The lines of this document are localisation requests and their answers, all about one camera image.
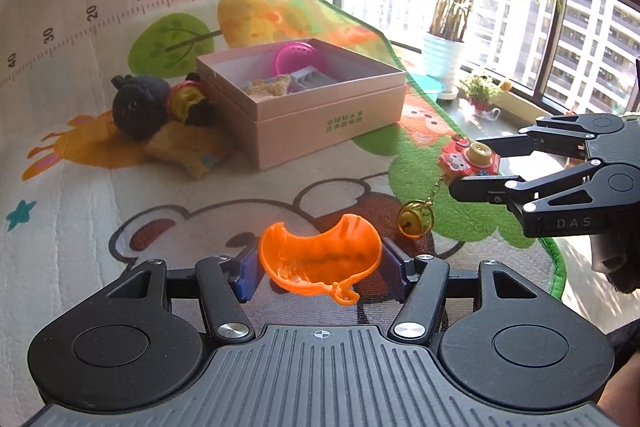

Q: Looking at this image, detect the black plush cat toy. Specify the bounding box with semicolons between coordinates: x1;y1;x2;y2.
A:
111;75;170;140

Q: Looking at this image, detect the red charm with gold bell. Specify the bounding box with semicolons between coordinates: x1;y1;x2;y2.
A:
396;134;500;239

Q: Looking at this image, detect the pink cardboard box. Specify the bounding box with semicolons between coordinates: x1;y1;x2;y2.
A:
198;39;406;170

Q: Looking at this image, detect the small flower pot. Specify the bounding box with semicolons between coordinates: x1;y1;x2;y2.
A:
461;75;512;121

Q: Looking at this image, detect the white grey rectangular toy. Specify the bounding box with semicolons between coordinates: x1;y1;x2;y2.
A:
288;66;336;93

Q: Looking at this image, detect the pink plastic basket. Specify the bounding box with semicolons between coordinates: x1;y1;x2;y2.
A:
273;41;324;75

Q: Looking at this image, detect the orange plastic pumpkin toy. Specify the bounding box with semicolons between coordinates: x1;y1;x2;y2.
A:
258;213;383;306

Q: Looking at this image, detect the tan plush paw glove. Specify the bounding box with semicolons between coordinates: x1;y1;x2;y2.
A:
144;121;234;179
243;75;291;100

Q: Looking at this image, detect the yellow red plush doll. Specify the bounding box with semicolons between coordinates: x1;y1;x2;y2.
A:
166;72;215;127

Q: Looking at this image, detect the colourful children's play mat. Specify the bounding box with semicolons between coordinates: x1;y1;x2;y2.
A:
0;0;566;427

